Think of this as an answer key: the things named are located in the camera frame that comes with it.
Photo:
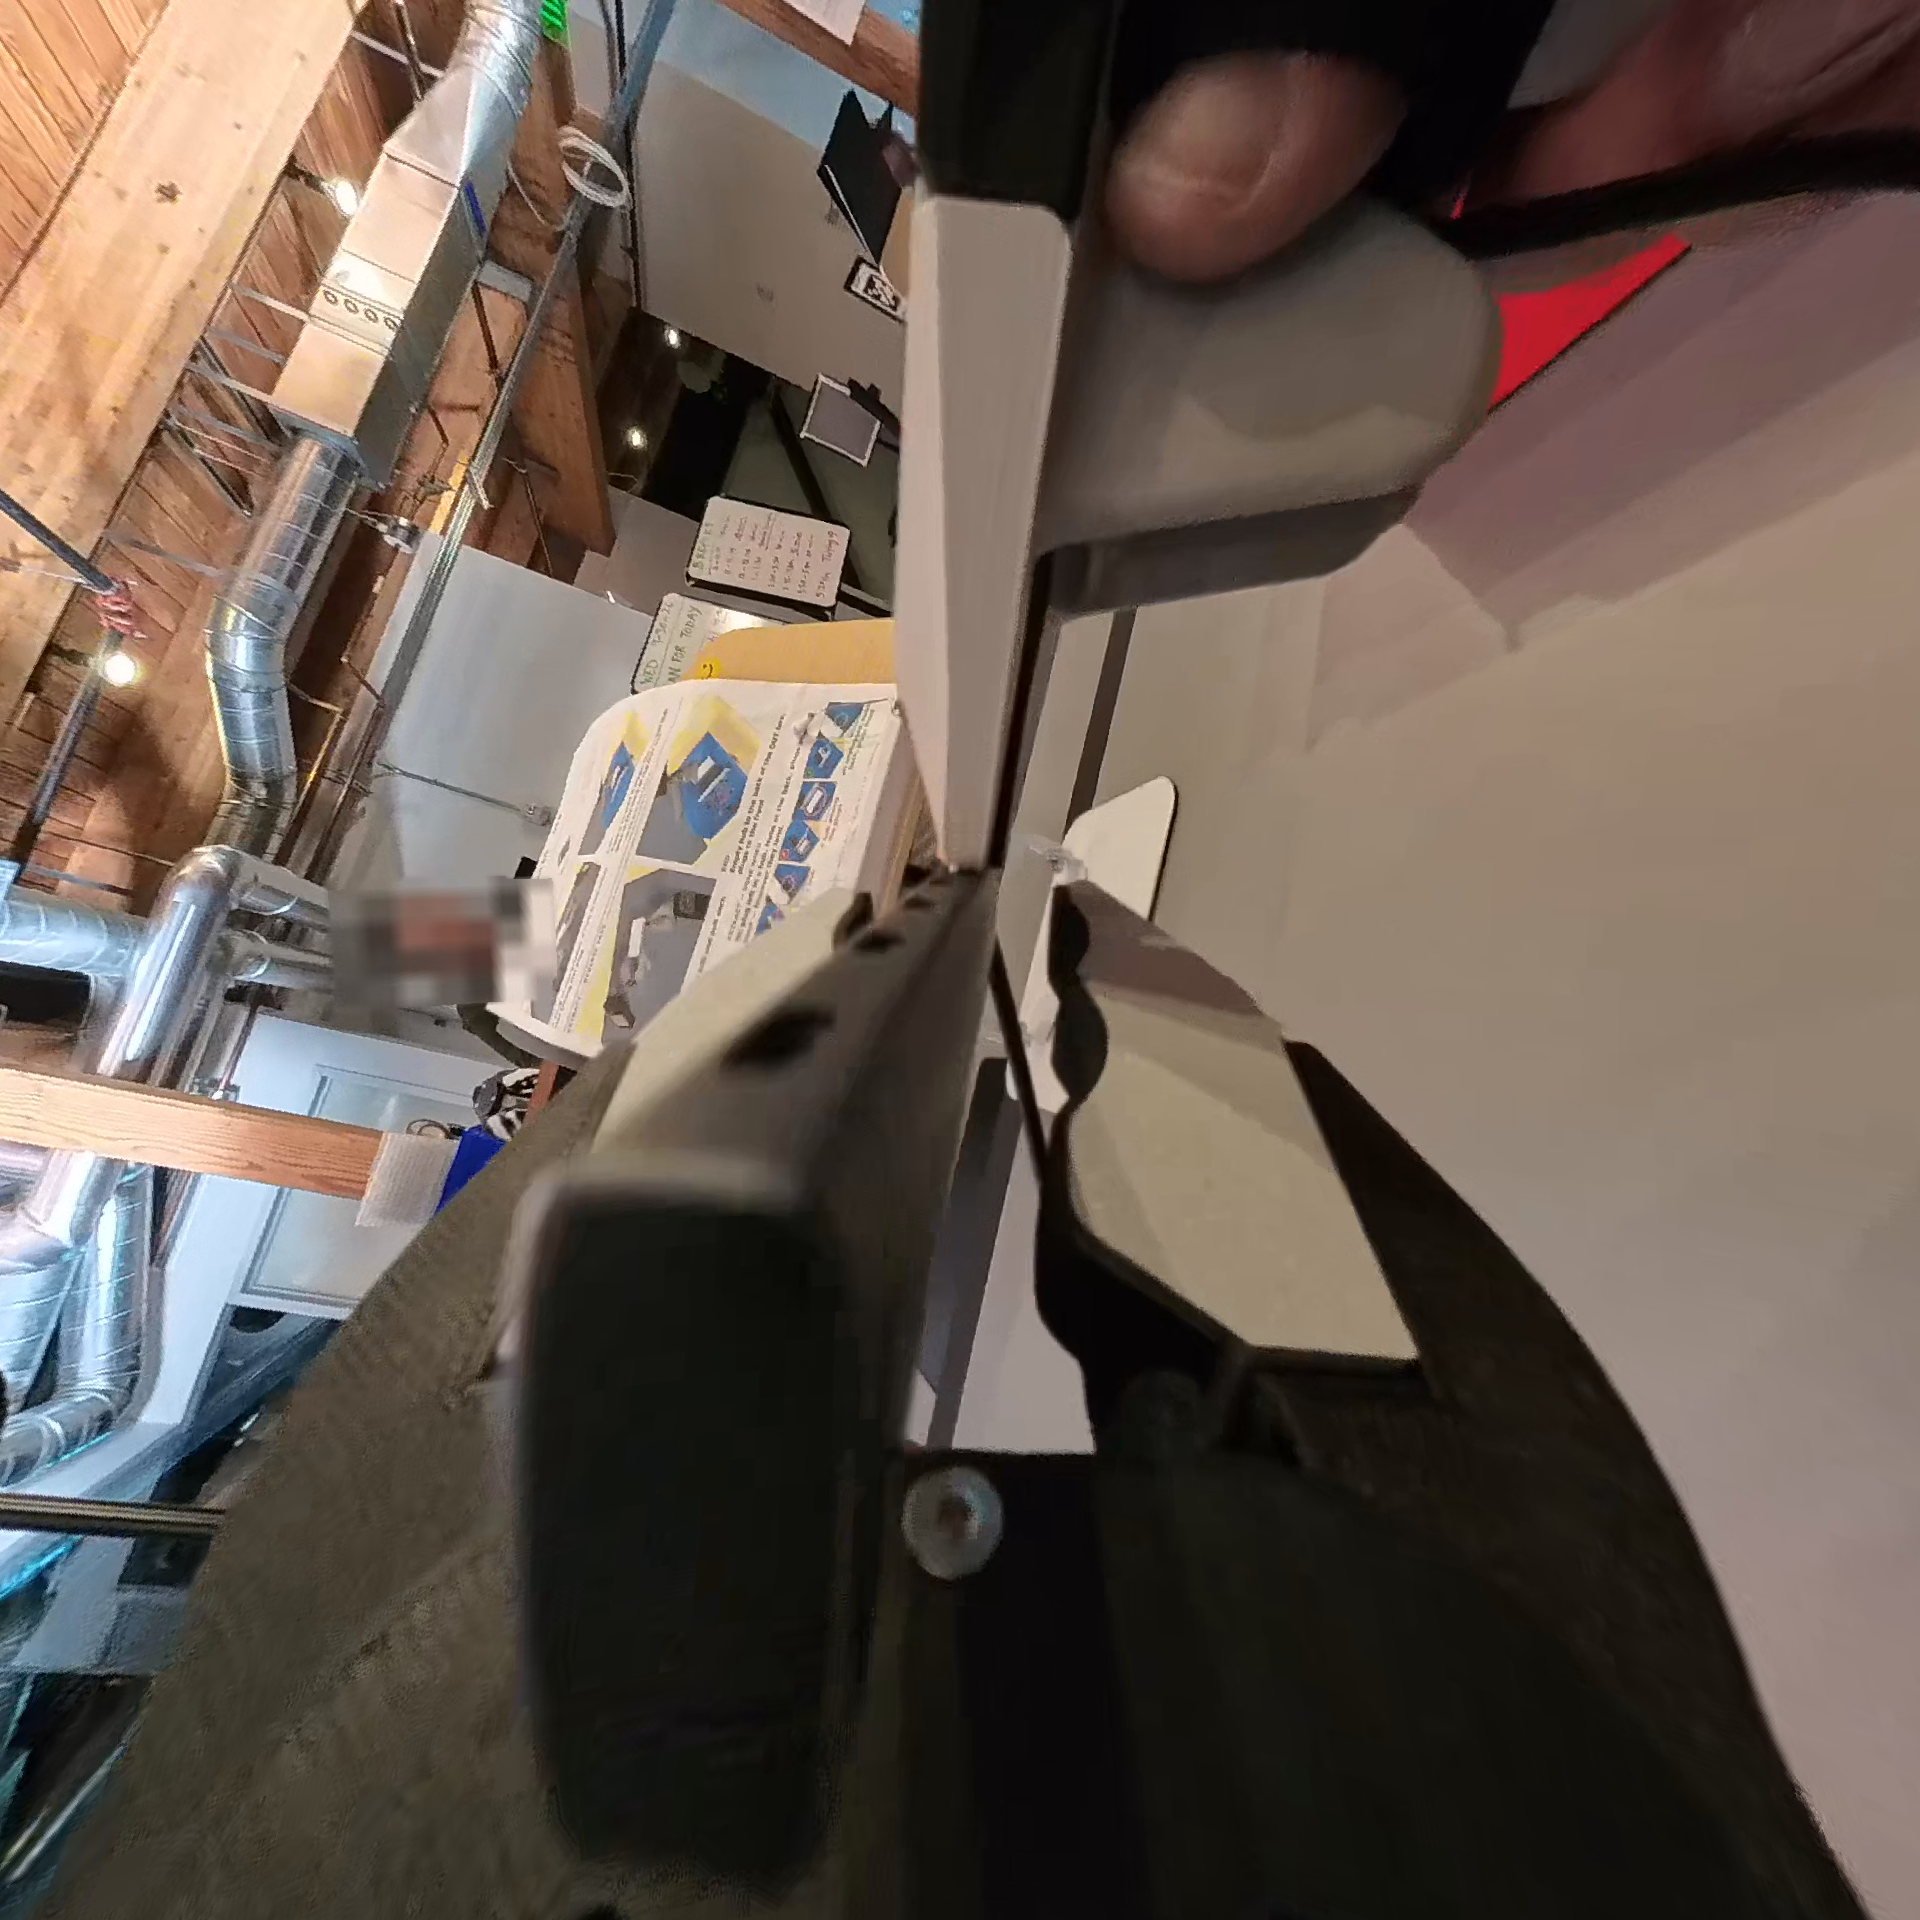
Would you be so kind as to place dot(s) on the printed instruction sheet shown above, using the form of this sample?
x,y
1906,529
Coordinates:
x,y
722,838

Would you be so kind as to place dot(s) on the whiteboard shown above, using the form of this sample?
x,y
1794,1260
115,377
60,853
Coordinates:
x,y
765,546

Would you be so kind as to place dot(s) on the white and blue box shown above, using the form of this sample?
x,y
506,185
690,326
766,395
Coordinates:
x,y
435,1177

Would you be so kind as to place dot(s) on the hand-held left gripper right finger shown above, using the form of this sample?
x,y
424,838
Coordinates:
x,y
1244,1171

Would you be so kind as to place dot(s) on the brown wooden desk frame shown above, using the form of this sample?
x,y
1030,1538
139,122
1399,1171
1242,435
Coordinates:
x,y
182,1132

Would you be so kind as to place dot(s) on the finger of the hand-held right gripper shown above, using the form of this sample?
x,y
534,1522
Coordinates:
x,y
1276,405
974,524

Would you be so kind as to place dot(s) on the red plastic bin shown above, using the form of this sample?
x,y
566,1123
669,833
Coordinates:
x,y
1576,315

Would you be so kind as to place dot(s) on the instruction sheet on stand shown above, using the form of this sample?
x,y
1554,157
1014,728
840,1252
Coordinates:
x,y
1119,838

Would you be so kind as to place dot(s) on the dark grey usb hub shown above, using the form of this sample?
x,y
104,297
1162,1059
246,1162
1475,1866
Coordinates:
x,y
706,1500

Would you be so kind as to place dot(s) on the metal ventilation duct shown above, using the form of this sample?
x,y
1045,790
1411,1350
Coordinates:
x,y
263,675

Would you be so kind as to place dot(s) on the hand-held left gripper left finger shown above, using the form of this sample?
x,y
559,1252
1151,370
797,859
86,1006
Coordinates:
x,y
820,918

